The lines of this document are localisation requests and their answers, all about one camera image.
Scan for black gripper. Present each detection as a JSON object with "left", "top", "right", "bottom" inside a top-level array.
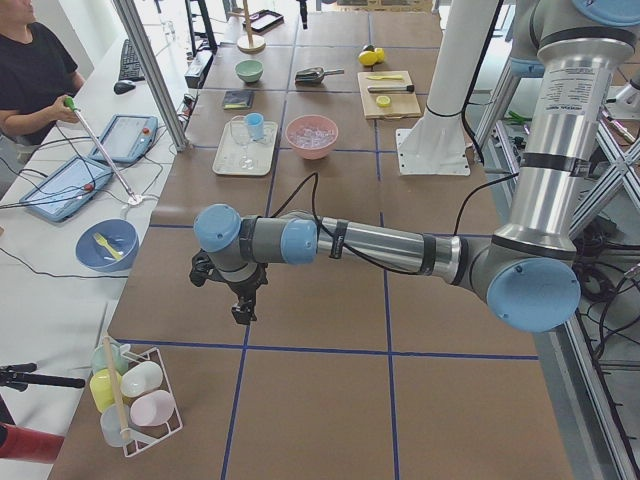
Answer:
[{"left": 189, "top": 250, "right": 268, "bottom": 324}]

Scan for metal ice scoop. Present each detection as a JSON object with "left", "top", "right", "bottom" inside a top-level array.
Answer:
[{"left": 294, "top": 67, "right": 345, "bottom": 85}]

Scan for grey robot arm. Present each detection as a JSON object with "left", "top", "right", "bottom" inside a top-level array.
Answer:
[{"left": 190, "top": 1, "right": 639, "bottom": 332}]

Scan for white plastic cup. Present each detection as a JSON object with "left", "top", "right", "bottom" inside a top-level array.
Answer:
[{"left": 120, "top": 361, "right": 164, "bottom": 398}]

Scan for green plastic cup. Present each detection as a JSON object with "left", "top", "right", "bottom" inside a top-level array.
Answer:
[{"left": 91, "top": 339, "right": 131, "bottom": 375}]

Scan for pink plastic cup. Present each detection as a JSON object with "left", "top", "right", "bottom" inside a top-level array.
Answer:
[{"left": 130, "top": 390, "right": 176, "bottom": 427}]

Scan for yellow plastic cup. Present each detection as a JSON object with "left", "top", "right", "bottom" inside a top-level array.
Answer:
[{"left": 89, "top": 369, "right": 115, "bottom": 413}]

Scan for pink bowl of ice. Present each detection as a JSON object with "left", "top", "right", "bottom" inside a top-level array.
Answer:
[{"left": 285, "top": 115, "right": 339, "bottom": 160}]

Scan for clear grey plastic cup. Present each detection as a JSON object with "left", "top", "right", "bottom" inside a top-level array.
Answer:
[{"left": 100, "top": 404, "right": 133, "bottom": 447}]

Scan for blue plastic cup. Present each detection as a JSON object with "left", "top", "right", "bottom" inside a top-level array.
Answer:
[{"left": 244, "top": 112, "right": 264, "bottom": 141}]

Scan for yellow plastic fork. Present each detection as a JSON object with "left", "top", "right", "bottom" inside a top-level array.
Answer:
[{"left": 93, "top": 232, "right": 122, "bottom": 261}]

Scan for blue bowl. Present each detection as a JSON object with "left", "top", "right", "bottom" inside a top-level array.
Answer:
[{"left": 75, "top": 219, "right": 139, "bottom": 273}]

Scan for cream serving tray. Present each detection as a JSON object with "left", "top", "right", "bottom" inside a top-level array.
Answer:
[{"left": 212, "top": 116, "right": 279, "bottom": 177}]

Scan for clear wine glass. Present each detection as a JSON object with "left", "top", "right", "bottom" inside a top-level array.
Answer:
[{"left": 230, "top": 116, "right": 254, "bottom": 171}]

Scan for far blue teach pendant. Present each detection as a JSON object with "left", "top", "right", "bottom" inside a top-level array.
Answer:
[{"left": 99, "top": 114, "right": 159, "bottom": 165}]

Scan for blue teach pendant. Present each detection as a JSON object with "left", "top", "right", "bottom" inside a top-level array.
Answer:
[
  {"left": 19, "top": 156, "right": 113, "bottom": 223},
  {"left": 99, "top": 114, "right": 159, "bottom": 165}
]

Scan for near blue teach pendant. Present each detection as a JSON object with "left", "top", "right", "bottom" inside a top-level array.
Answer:
[{"left": 19, "top": 156, "right": 113, "bottom": 223}]

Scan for green ceramic bowl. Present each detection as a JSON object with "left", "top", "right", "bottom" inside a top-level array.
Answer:
[{"left": 235, "top": 59, "right": 264, "bottom": 84}]

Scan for lemon half slice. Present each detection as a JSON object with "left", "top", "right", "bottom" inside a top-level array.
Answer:
[{"left": 375, "top": 95, "right": 392, "bottom": 108}]

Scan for black computer mouse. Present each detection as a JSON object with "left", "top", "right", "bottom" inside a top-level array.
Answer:
[{"left": 113, "top": 80, "right": 136, "bottom": 95}]

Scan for steel cylinder rod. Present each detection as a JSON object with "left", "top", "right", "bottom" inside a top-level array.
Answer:
[{"left": 367, "top": 84, "right": 415, "bottom": 94}]

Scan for wooden cutting board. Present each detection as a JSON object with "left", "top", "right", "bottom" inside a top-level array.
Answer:
[{"left": 357, "top": 71, "right": 422, "bottom": 120}]

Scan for wooden stand with pole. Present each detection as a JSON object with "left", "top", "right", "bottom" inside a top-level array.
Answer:
[{"left": 236, "top": 0, "right": 266, "bottom": 54}]

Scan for black keyboard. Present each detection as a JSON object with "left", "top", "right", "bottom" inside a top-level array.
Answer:
[{"left": 118, "top": 39, "right": 145, "bottom": 82}]

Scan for red cylinder object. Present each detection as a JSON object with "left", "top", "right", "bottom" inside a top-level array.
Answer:
[{"left": 0, "top": 423, "right": 65, "bottom": 464}]

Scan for yellow plastic knife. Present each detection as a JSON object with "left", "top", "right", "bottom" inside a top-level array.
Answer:
[{"left": 366, "top": 74, "right": 404, "bottom": 81}]

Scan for yellow lemon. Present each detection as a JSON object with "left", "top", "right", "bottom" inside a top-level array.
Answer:
[
  {"left": 358, "top": 50, "right": 378, "bottom": 67},
  {"left": 374, "top": 47, "right": 386, "bottom": 63}
]

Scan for black tray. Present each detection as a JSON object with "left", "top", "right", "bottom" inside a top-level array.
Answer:
[{"left": 249, "top": 9, "right": 284, "bottom": 34}]

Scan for person in black shirt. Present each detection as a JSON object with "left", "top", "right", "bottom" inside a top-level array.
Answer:
[{"left": 1, "top": 1, "right": 85, "bottom": 145}]

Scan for white wire cup rack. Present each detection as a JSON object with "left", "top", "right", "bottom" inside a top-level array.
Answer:
[{"left": 100, "top": 342, "right": 183, "bottom": 458}]

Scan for wooden rack handle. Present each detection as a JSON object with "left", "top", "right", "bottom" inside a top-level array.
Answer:
[{"left": 102, "top": 335, "right": 131, "bottom": 436}]

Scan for black tripod handle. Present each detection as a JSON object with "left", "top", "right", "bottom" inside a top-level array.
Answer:
[{"left": 1, "top": 363, "right": 86, "bottom": 392}]

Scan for green handled metal stick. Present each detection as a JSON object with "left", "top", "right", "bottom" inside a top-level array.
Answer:
[{"left": 63, "top": 96, "right": 143, "bottom": 206}]

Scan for aluminium frame post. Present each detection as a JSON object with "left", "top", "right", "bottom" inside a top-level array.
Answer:
[{"left": 114, "top": 0, "right": 188, "bottom": 152}]

